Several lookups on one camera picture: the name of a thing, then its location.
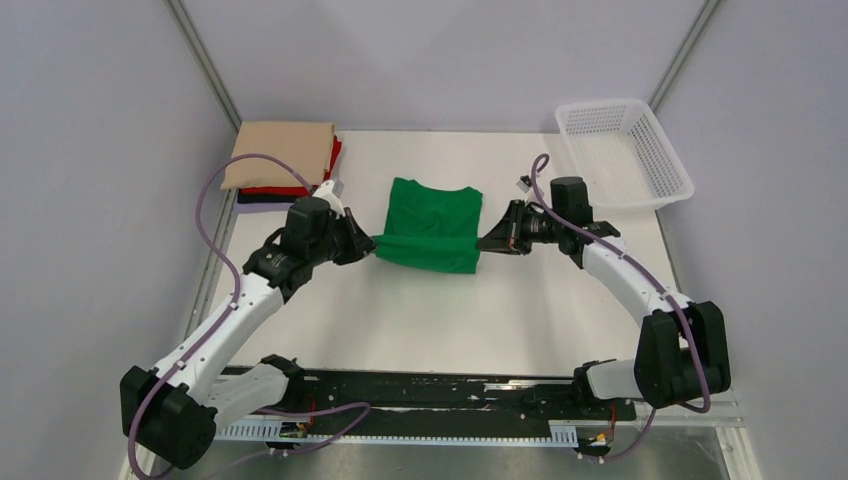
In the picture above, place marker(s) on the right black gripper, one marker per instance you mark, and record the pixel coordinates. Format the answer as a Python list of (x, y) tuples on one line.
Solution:
[(507, 236)]

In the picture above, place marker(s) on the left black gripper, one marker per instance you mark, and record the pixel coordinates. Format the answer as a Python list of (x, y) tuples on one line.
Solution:
[(363, 244)]

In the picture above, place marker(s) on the green t shirt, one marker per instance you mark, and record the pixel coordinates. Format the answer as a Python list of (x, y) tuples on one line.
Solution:
[(431, 229)]

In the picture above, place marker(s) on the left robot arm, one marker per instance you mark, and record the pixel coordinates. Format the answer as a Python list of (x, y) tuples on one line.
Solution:
[(175, 408)]

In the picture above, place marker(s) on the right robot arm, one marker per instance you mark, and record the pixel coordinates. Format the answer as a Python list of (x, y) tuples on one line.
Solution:
[(681, 354)]

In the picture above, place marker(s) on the folded beige t shirt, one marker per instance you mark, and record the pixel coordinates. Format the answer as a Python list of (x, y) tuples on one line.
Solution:
[(279, 154)]

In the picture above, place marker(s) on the folded black t shirt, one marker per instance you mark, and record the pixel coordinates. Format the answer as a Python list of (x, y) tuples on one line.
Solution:
[(245, 198)]

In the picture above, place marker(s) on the white plastic basket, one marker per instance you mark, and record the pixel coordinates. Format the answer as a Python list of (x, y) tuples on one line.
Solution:
[(621, 151)]

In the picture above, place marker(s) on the right corner metal strip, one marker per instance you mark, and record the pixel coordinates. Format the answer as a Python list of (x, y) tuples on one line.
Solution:
[(697, 29)]

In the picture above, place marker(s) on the corner metal strip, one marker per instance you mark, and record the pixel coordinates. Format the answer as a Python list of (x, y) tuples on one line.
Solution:
[(191, 35), (697, 29)]

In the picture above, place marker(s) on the left corner metal strip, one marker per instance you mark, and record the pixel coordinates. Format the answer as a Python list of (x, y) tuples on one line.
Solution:
[(191, 35)]

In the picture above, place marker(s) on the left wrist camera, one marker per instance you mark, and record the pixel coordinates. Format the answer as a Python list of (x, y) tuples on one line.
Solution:
[(330, 191)]

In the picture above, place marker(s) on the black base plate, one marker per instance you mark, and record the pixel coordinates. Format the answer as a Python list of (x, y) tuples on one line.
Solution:
[(416, 403)]

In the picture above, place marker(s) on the white slotted cable duct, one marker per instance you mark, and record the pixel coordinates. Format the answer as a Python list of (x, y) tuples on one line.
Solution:
[(274, 432)]

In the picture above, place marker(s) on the aluminium frame rail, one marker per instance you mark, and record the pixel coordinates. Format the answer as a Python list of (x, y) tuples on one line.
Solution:
[(724, 413)]

